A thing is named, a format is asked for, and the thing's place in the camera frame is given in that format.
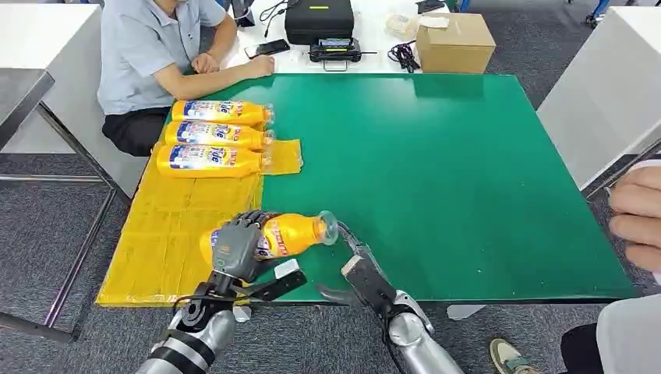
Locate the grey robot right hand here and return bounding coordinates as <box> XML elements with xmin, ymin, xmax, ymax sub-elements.
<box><xmin>316</xmin><ymin>221</ymin><xmax>376</xmax><ymax>309</ymax></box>

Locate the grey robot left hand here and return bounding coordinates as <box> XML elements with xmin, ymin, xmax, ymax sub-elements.
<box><xmin>210</xmin><ymin>210</ymin><xmax>282</xmax><ymax>284</ymax></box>

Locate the orange drink bottle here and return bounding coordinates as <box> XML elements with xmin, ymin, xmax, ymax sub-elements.
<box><xmin>156</xmin><ymin>143</ymin><xmax>273</xmax><ymax>180</ymax></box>
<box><xmin>171</xmin><ymin>100</ymin><xmax>275</xmax><ymax>128</ymax></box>
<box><xmin>164</xmin><ymin>120</ymin><xmax>276</xmax><ymax>152</ymax></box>
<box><xmin>198</xmin><ymin>210</ymin><xmax>340</xmax><ymax>265</ymax></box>

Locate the yellow plastic sheet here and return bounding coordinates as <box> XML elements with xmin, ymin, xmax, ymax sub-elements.
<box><xmin>96</xmin><ymin>115</ymin><xmax>305</xmax><ymax>309</ymax></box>

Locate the green table mat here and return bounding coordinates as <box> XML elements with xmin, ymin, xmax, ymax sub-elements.
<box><xmin>166</xmin><ymin>73</ymin><xmax>637</xmax><ymax>305</ymax></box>

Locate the black remote controller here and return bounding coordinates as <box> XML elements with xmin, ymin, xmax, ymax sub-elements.
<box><xmin>309</xmin><ymin>37</ymin><xmax>378</xmax><ymax>72</ymax></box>

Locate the black smartphone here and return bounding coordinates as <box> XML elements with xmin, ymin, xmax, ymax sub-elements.
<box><xmin>244</xmin><ymin>38</ymin><xmax>292</xmax><ymax>59</ymax></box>

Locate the white desk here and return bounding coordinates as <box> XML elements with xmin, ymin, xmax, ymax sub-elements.
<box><xmin>209</xmin><ymin>0</ymin><xmax>455</xmax><ymax>76</ymax></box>

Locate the brown cardboard box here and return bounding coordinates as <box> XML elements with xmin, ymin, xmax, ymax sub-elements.
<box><xmin>415</xmin><ymin>13</ymin><xmax>497</xmax><ymax>76</ymax></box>

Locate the person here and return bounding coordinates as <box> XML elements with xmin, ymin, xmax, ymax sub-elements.
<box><xmin>487</xmin><ymin>158</ymin><xmax>661</xmax><ymax>374</ymax></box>
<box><xmin>97</xmin><ymin>0</ymin><xmax>276</xmax><ymax>157</ymax></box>

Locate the black carrying case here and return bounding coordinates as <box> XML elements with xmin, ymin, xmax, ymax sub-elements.
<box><xmin>284</xmin><ymin>0</ymin><xmax>355</xmax><ymax>47</ymax></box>

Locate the white table with steel legs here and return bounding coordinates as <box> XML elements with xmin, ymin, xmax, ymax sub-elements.
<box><xmin>536</xmin><ymin>5</ymin><xmax>661</xmax><ymax>199</ymax></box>
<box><xmin>0</xmin><ymin>4</ymin><xmax>150</xmax><ymax>199</ymax></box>

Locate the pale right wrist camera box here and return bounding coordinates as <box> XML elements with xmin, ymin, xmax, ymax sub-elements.
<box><xmin>341</xmin><ymin>254</ymin><xmax>400</xmax><ymax>317</ymax></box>

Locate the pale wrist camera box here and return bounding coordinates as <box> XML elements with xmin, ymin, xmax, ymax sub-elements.
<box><xmin>242</xmin><ymin>259</ymin><xmax>308</xmax><ymax>303</ymax></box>
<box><xmin>341</xmin><ymin>254</ymin><xmax>400</xmax><ymax>317</ymax></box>

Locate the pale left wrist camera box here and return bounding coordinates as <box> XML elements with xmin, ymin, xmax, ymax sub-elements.
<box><xmin>242</xmin><ymin>259</ymin><xmax>308</xmax><ymax>303</ymax></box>

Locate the black coiled cable bundle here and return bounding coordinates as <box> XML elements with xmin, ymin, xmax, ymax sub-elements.
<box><xmin>387</xmin><ymin>42</ymin><xmax>422</xmax><ymax>75</ymax></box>

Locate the black loose cable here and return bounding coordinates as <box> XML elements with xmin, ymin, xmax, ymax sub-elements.
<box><xmin>259</xmin><ymin>0</ymin><xmax>301</xmax><ymax>40</ymax></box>

